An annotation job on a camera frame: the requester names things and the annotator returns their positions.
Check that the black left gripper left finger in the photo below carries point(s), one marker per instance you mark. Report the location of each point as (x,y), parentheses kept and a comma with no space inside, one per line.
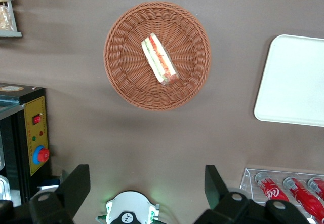
(68,196)

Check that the cream plastic serving tray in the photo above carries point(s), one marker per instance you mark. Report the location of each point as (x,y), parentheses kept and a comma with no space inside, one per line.
(293,82)

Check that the tray of packaged snacks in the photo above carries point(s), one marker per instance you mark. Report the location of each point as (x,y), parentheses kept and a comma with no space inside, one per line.
(11,33)

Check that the triangle sandwich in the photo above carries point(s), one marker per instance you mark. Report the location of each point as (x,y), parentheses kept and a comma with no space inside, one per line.
(159,59)

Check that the clear acrylic bottle rack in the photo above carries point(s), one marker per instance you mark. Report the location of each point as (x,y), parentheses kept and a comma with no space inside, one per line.
(250,183)

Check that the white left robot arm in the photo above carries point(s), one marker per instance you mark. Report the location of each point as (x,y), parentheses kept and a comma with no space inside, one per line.
(131,203)

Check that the red cola bottle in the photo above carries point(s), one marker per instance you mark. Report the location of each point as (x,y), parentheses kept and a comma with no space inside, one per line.
(272,189)
(303,198)
(317,186)

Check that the black food warmer yellow panel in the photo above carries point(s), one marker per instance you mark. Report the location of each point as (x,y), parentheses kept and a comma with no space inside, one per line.
(25,132)

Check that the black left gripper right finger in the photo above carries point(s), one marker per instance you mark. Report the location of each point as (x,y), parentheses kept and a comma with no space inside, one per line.
(222,203)

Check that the steel warmer pan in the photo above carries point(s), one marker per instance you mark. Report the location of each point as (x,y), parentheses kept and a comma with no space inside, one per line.
(4,188)

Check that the brown round wicker basket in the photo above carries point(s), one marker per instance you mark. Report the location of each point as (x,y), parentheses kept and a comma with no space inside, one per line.
(126,56)

